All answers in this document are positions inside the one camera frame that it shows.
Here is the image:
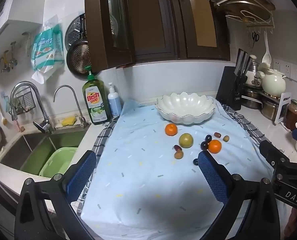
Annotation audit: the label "dark brown open window sash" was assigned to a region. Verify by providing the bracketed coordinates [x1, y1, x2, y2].
[85, 0, 136, 73]

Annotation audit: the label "grey handled knife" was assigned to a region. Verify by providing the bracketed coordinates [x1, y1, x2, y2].
[239, 51, 249, 77]
[244, 56, 254, 78]
[235, 48, 245, 77]

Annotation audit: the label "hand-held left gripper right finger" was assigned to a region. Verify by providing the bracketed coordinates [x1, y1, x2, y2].
[198, 151, 282, 240]

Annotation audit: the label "checkered dish cloth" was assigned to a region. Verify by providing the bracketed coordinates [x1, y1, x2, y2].
[71, 104, 273, 213]

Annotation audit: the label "green dish soap bottle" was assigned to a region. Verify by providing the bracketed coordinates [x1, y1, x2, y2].
[82, 66, 111, 126]

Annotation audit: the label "large steel kitchen faucet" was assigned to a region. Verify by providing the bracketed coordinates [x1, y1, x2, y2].
[10, 81, 54, 134]

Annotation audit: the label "stainless steel sink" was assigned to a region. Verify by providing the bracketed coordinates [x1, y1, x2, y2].
[0, 129, 89, 178]

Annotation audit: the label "blue pump bottle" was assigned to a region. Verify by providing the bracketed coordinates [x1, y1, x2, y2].
[107, 82, 122, 117]

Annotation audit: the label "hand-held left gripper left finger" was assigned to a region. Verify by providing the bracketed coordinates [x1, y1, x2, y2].
[15, 150, 99, 240]

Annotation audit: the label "stainless steel pot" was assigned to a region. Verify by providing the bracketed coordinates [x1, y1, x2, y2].
[241, 87, 264, 109]
[261, 97, 282, 121]

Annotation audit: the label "thin steel gooseneck faucet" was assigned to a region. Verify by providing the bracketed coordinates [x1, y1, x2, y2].
[53, 85, 89, 128]

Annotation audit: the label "light blue patterned cloth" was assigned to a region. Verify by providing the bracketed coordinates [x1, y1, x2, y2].
[80, 99, 288, 240]

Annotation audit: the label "teal printed plastic bag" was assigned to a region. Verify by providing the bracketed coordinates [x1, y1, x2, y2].
[31, 15, 65, 84]

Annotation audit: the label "white scalloped bowl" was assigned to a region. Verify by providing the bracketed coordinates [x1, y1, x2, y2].
[155, 92, 216, 125]

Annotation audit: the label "yellow sponge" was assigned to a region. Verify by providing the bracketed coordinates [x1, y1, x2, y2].
[61, 116, 77, 126]

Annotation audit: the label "dark brown window frame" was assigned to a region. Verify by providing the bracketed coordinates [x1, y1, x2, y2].
[128, 0, 230, 62]

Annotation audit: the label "white plastic stand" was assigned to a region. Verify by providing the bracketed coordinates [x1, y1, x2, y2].
[274, 92, 292, 125]

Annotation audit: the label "cream ceramic teapot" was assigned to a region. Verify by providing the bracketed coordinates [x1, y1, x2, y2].
[262, 69, 287, 98]

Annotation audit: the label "black wire basket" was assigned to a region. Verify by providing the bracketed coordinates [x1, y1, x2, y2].
[15, 91, 35, 115]

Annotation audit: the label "glass jar with green lid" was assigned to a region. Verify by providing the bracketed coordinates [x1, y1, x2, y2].
[284, 99, 297, 131]

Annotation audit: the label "perforated metal steamer tray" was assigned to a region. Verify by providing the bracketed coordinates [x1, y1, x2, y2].
[65, 14, 89, 52]

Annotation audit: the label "hanging dish brush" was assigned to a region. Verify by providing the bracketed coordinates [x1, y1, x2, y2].
[0, 99, 8, 126]

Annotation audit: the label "white wall cabinet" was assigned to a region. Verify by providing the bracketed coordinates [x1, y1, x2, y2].
[0, 0, 47, 53]

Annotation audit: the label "black scissors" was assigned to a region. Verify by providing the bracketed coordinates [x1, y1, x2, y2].
[251, 31, 260, 49]

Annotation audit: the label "green plastic basin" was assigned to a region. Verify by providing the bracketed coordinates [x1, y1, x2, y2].
[39, 147, 78, 177]

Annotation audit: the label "small orange tangerine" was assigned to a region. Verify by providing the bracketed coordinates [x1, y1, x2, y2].
[208, 139, 222, 154]
[165, 124, 178, 137]

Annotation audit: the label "metal wall hook rack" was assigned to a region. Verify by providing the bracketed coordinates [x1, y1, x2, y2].
[0, 32, 31, 74]

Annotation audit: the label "person's right hand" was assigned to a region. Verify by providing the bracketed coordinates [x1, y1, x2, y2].
[285, 206, 297, 238]

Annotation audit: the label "white wire wall rack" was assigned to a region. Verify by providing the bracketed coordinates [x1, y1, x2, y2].
[225, 9, 275, 34]

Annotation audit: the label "white ladle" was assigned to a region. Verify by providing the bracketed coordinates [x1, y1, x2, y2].
[262, 31, 272, 64]

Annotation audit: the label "round green fruit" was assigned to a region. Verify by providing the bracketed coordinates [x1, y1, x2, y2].
[179, 133, 194, 148]

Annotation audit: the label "dark frying pan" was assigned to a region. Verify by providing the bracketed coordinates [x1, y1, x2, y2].
[66, 40, 92, 75]

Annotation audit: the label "black knife block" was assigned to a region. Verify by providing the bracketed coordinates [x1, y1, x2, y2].
[216, 66, 244, 111]

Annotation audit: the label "white enamel pot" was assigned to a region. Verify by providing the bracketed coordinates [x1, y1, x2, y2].
[245, 62, 265, 87]

